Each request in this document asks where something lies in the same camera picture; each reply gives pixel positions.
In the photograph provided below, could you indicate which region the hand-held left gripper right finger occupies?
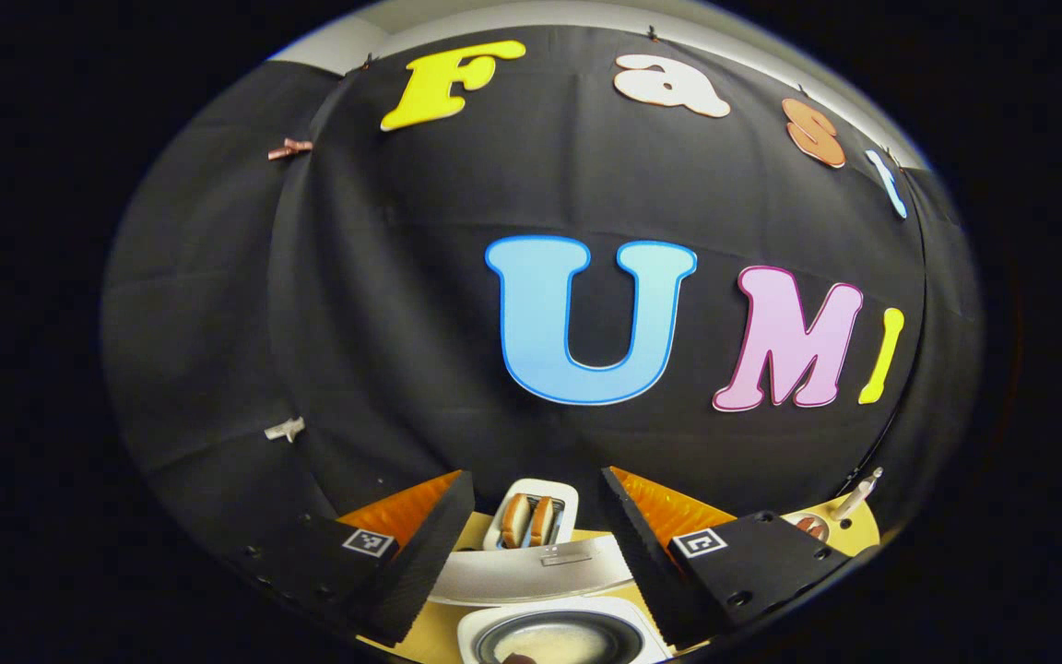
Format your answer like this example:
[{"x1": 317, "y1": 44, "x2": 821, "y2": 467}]
[{"x1": 599, "y1": 466, "x2": 855, "y2": 648}]

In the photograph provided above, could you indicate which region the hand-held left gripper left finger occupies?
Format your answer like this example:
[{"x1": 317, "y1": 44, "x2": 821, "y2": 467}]
[{"x1": 245, "y1": 469, "x2": 477, "y2": 646}]

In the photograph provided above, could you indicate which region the white rice cooker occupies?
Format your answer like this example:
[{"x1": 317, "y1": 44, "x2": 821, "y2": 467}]
[{"x1": 428, "y1": 535, "x2": 677, "y2": 664}]

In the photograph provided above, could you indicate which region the white rice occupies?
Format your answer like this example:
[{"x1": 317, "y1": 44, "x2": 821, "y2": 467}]
[{"x1": 499, "y1": 627, "x2": 629, "y2": 664}]

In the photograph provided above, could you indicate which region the white toaster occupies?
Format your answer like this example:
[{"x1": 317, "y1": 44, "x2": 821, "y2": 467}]
[{"x1": 483, "y1": 478, "x2": 580, "y2": 551}]

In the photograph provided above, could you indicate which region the toasted bread slice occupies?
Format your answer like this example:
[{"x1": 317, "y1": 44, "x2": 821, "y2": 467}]
[
  {"x1": 501, "y1": 493, "x2": 532, "y2": 547},
  {"x1": 529, "y1": 496, "x2": 558, "y2": 547}
]

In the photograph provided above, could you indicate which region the clear bottle pink label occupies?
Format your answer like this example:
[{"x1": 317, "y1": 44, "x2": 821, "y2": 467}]
[{"x1": 833, "y1": 467, "x2": 884, "y2": 520}]

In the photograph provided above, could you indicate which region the black backdrop cloth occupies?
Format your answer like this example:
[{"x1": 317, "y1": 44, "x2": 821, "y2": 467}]
[{"x1": 100, "y1": 26, "x2": 984, "y2": 554}]

